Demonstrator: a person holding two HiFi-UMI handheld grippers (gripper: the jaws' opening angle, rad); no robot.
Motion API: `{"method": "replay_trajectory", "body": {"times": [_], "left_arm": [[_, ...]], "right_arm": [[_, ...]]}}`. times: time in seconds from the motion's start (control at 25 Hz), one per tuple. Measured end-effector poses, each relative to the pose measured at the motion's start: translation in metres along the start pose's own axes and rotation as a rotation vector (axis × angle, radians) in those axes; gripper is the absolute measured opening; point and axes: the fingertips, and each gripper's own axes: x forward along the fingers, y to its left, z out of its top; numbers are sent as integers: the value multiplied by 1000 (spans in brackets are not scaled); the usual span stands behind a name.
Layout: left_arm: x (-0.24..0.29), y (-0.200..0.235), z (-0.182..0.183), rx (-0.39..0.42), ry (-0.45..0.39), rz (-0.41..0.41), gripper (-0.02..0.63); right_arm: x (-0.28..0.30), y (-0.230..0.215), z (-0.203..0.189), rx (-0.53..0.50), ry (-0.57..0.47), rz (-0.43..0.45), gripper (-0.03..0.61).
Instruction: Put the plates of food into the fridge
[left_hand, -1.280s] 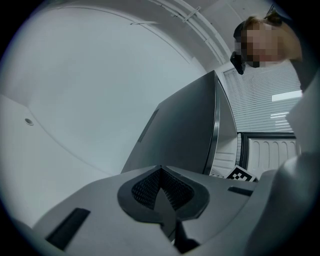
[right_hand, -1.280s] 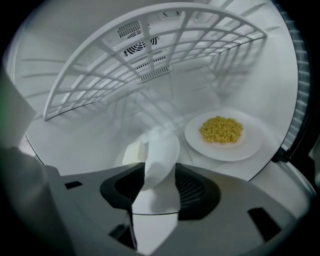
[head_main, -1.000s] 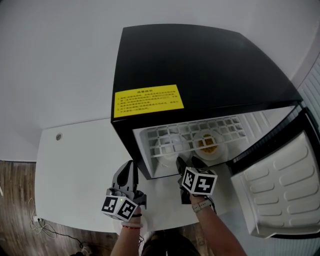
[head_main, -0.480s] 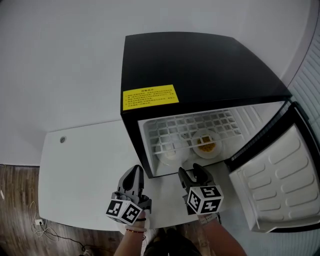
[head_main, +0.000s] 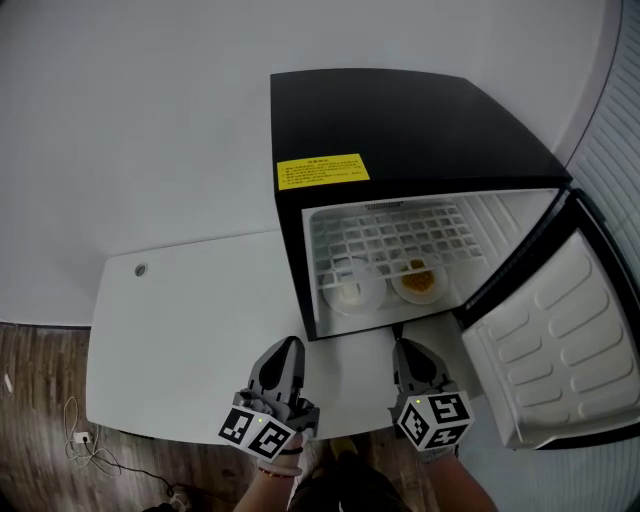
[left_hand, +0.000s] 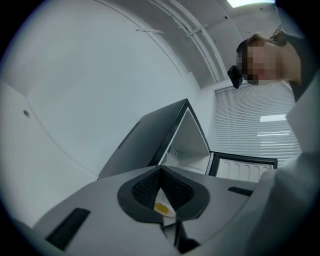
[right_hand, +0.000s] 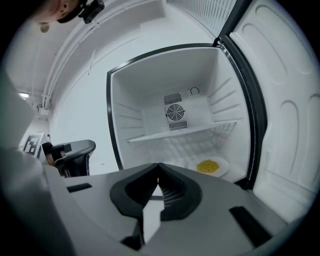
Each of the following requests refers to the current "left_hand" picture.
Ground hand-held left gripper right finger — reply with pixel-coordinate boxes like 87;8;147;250
159;164;258;254

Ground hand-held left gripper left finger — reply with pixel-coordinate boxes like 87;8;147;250
32;164;180;256

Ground white round plate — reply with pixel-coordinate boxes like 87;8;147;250
152;186;177;218

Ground yellow corn kernel food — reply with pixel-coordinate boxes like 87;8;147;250
154;202;170;215

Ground black mini fridge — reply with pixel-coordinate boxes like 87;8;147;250
96;98;278;183

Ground white window blinds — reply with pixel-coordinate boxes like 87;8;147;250
207;81;303;171

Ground white ceiling pipes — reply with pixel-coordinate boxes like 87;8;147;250
147;0;226;83

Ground person's head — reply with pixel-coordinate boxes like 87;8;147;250
236;33;302;87

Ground person's dark clothing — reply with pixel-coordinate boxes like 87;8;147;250
274;0;320;103

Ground ceiling light panel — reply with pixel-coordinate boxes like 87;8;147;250
226;0;275;8

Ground black head-mounted camera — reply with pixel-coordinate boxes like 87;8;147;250
227;39;251;90

